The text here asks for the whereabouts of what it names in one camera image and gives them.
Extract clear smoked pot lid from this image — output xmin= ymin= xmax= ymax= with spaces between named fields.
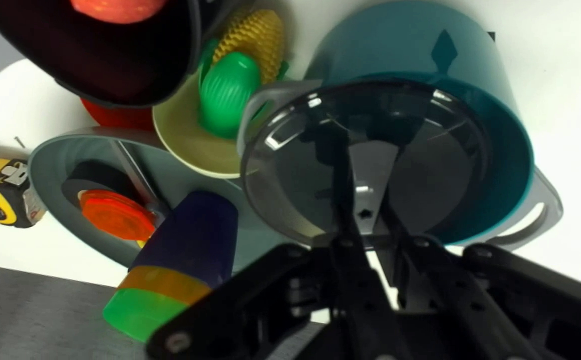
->
xmin=238 ymin=78 xmax=493 ymax=249

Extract grey divided plate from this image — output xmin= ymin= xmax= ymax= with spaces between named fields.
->
xmin=27 ymin=128 xmax=268 ymax=270

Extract small red toy food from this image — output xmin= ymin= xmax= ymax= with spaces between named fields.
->
xmin=68 ymin=0 xmax=172 ymax=26

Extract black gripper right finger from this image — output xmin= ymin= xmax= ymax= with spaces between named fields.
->
xmin=368 ymin=204 xmax=581 ymax=360

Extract yellow toy corn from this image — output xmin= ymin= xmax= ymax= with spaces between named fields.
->
xmin=211 ymin=6 xmax=286 ymax=86

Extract green toy vegetable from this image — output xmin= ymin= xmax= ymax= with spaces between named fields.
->
xmin=199 ymin=49 xmax=264 ymax=140

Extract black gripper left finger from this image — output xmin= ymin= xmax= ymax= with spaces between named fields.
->
xmin=145 ymin=125 xmax=400 ymax=360

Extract red toy pan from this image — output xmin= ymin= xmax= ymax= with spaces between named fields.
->
xmin=78 ymin=97 xmax=156 ymax=134

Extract stacked colourful toy cups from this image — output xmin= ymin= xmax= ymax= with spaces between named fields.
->
xmin=101 ymin=187 xmax=240 ymax=345

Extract orange round toy lid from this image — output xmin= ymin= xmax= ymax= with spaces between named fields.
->
xmin=76 ymin=186 xmax=161 ymax=244

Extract pale yellow toy bowl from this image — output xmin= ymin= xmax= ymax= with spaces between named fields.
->
xmin=151 ymin=76 xmax=257 ymax=182

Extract blue toy pot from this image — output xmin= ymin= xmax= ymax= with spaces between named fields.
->
xmin=300 ymin=0 xmax=565 ymax=251

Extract black toy pot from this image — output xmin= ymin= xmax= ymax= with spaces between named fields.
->
xmin=0 ymin=0 xmax=204 ymax=110

